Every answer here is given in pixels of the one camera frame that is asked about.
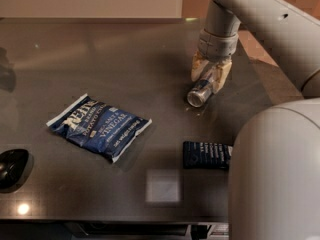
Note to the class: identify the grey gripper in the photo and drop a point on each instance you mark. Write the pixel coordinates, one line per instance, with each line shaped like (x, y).
(217, 46)

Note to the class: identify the silver blue redbull can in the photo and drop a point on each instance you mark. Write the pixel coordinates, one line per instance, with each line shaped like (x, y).
(200, 93)

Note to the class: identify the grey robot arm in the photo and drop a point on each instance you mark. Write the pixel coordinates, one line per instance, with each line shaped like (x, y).
(274, 175)

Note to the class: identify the dark blue snack bar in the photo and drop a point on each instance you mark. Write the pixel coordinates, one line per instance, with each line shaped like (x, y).
(203, 155)

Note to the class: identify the blue potato chips bag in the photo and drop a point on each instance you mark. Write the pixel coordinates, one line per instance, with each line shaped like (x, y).
(98, 127)

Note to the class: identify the black rounded object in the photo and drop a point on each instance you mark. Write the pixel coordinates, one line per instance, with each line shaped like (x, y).
(12, 165)

